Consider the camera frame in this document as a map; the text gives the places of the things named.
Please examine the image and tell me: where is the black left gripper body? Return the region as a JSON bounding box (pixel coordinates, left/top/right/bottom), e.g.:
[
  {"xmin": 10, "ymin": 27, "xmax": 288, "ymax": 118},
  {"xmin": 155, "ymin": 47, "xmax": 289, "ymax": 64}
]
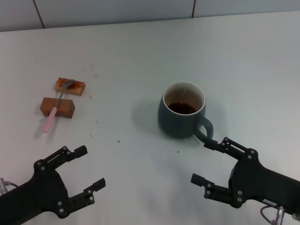
[{"xmin": 0, "ymin": 160, "xmax": 71, "ymax": 225}]

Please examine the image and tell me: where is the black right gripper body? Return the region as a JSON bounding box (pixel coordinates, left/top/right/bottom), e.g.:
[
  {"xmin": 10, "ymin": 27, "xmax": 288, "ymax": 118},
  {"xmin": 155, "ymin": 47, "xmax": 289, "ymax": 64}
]
[{"xmin": 228, "ymin": 152, "xmax": 300, "ymax": 213}]

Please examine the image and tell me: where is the pink handled metal spoon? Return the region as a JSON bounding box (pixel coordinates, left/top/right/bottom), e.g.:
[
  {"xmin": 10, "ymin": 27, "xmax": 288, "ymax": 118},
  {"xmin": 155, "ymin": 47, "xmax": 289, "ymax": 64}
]
[{"xmin": 43, "ymin": 79, "xmax": 75, "ymax": 133}]

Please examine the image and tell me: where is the grey ceramic mug with coffee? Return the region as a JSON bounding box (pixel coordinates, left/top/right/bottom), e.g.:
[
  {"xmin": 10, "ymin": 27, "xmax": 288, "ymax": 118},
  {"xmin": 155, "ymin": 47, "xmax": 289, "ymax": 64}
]
[{"xmin": 157, "ymin": 81, "xmax": 214, "ymax": 144}]

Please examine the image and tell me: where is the dark brown wooden block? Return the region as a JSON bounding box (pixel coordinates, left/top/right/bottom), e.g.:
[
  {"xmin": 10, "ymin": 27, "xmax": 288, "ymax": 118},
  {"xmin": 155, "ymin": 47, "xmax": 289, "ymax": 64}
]
[{"xmin": 39, "ymin": 97, "xmax": 75, "ymax": 119}]

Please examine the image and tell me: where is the light wooden block red stained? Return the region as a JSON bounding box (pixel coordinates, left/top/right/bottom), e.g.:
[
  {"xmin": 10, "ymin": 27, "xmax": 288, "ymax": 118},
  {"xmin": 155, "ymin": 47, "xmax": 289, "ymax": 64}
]
[{"xmin": 54, "ymin": 77, "xmax": 86, "ymax": 97}]

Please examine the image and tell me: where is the right gripper connector cable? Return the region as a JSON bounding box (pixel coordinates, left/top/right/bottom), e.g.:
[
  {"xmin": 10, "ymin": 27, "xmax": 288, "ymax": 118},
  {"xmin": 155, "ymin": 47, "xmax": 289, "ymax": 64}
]
[{"xmin": 259, "ymin": 203, "xmax": 285, "ymax": 225}]

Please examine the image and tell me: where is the gripper connector cable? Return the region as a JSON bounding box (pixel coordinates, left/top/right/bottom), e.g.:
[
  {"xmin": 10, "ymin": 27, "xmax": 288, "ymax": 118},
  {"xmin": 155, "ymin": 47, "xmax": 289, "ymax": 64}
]
[
  {"xmin": 259, "ymin": 203, "xmax": 285, "ymax": 225},
  {"xmin": 0, "ymin": 177, "xmax": 19, "ymax": 195}
]

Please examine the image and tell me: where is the left gripper connector cable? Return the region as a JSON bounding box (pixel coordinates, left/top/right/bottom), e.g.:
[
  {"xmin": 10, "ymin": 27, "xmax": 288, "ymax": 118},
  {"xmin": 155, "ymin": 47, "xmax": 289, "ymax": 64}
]
[{"xmin": 0, "ymin": 177, "xmax": 19, "ymax": 195}]

